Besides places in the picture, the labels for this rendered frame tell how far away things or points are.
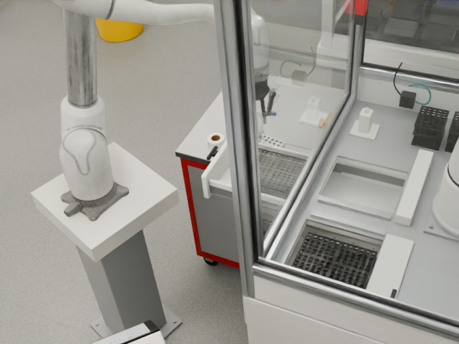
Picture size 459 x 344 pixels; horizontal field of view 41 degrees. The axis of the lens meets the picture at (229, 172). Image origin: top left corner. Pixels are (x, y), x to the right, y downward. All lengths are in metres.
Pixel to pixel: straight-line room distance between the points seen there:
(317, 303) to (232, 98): 0.64
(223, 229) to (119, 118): 1.50
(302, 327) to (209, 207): 1.03
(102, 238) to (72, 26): 0.70
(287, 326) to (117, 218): 0.73
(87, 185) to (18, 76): 2.61
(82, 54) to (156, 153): 1.69
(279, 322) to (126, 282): 0.87
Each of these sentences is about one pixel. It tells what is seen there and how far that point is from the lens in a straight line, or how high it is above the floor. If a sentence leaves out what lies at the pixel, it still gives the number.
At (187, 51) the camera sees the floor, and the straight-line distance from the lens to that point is 4.53.
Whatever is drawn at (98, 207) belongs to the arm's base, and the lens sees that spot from 2.19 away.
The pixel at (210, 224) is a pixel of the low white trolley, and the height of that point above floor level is 0.35.
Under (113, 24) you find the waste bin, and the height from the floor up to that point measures 0.16.
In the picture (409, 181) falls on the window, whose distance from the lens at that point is 1.26.
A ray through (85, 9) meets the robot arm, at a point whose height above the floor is 1.57.
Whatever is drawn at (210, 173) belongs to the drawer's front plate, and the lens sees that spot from 2.14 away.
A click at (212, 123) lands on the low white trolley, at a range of 2.60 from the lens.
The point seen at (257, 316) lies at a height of 0.86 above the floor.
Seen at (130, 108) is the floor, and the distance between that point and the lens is 4.06.
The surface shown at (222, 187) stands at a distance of 2.14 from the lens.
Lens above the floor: 2.38
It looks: 43 degrees down
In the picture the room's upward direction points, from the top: 6 degrees counter-clockwise
